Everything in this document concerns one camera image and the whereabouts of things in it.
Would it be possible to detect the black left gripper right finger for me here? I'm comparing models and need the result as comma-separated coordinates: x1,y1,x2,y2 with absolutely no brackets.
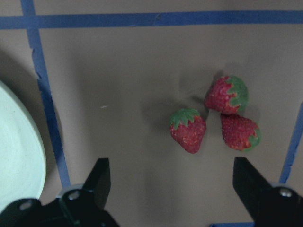
232,157,274,222

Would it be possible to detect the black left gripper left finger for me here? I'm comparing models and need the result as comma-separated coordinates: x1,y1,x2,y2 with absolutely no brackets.
82,158,111,210

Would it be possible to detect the red strawberry lone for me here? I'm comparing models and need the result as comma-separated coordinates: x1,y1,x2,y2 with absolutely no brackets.
169,108,206,154

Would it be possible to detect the light green plate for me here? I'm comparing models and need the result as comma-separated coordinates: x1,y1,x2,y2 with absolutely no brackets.
0,82,46,210

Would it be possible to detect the red strawberry pair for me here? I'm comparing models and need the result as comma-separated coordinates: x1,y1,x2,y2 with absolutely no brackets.
204,76,249,114
220,114,261,151

